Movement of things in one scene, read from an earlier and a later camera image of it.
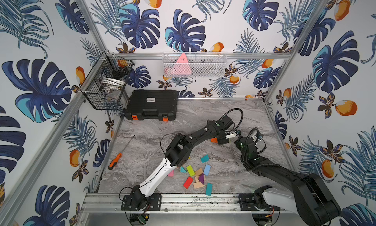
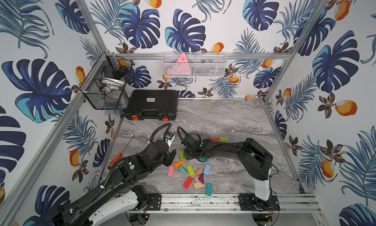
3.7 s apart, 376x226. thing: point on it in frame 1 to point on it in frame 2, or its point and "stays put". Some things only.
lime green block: (191, 170) stays put
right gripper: (237, 142) to (187, 156)
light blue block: (207, 169) stays put
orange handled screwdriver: (114, 161) stays put
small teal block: (182, 170) stays put
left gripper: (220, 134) to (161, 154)
